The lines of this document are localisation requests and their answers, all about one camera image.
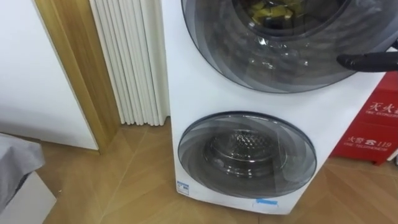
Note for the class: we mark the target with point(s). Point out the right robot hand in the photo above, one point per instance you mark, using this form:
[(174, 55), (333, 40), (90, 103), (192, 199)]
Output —
[(367, 61)]

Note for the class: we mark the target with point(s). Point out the red fire extinguisher cabinet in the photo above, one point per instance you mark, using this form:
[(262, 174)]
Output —
[(371, 130)]

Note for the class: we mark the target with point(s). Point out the yellow laundry in drum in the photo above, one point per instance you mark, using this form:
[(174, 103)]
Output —
[(273, 12)]

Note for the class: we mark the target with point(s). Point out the white stacked washing machine tower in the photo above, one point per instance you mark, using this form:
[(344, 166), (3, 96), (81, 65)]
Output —
[(199, 93)]

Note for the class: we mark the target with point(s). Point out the white ribbed column radiator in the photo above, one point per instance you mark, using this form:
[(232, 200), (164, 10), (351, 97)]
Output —
[(130, 62)]

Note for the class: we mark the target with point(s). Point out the grey bed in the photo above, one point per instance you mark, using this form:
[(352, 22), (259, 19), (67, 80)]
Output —
[(18, 180)]

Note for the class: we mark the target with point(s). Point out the wooden door frame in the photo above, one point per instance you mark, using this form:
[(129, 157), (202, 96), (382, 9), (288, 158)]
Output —
[(77, 71)]

